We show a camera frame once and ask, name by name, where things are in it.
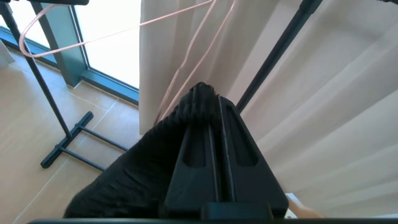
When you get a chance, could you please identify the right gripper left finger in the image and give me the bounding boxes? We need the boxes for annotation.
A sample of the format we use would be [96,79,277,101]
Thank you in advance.
[164,121,219,217]

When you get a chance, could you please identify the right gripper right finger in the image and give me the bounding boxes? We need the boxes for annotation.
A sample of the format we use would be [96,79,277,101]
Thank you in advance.
[217,95,289,218]

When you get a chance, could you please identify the black shorts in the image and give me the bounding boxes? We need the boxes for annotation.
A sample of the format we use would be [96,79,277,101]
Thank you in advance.
[63,82,218,218]

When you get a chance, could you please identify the black clothes rack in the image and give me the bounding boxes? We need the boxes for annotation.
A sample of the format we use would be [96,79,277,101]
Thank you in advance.
[0,0,324,172]

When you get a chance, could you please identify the beige curtain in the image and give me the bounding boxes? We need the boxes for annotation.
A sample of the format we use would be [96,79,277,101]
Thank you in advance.
[139,0,398,218]
[0,40,16,68]

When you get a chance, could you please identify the window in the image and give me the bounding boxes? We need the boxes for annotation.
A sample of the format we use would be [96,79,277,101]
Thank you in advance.
[0,0,141,106]

